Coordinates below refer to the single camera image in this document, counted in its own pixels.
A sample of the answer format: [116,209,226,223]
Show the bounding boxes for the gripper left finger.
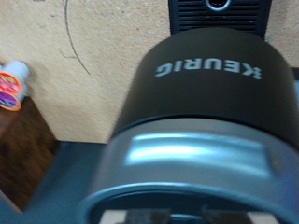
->
[101,209,172,224]

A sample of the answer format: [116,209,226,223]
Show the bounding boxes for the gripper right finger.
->
[201,205,255,224]

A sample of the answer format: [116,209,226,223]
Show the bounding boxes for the black Keurig coffee machine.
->
[74,0,299,224]

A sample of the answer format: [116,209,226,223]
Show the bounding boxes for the coffee pod purple lid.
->
[0,83,30,112]

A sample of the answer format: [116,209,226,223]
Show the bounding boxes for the dark wooden box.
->
[0,96,61,213]

